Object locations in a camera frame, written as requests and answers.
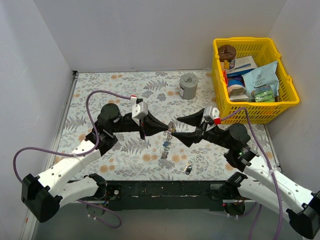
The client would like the black car key fob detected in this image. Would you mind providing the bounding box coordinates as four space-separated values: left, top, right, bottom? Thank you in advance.
184 162 193 175

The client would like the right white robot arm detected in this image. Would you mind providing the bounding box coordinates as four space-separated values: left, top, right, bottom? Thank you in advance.
172 106 320 240

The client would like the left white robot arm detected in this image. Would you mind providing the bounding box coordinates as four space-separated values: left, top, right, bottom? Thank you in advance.
21 101 169 223

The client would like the floral table mat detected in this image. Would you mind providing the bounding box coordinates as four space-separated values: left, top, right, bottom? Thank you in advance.
58 70 235 181

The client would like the grey tape roll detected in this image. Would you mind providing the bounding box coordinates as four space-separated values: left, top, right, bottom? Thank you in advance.
179 73 199 100

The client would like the green packet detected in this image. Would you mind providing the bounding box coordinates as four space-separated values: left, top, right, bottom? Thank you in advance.
251 85 275 103

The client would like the light blue snack bag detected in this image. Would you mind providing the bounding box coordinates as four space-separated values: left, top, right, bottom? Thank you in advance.
242 60 279 96

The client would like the white box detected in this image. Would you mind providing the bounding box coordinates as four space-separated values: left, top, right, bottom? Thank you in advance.
234 55 258 72

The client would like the yellow plastic basket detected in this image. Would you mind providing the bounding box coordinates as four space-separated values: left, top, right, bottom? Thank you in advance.
212 37 300 124

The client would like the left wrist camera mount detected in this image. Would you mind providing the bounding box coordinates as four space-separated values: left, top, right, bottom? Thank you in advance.
129 95 149 126

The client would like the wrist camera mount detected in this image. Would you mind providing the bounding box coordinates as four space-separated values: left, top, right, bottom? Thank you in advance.
129 95 149 126
203 106 222 126

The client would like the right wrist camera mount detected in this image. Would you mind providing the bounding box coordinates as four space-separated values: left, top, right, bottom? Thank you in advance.
203 106 222 126

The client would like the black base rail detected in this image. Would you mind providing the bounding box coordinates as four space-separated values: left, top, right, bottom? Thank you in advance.
77 179 248 212

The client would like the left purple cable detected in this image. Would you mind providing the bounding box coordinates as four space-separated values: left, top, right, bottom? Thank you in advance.
12 90 133 229

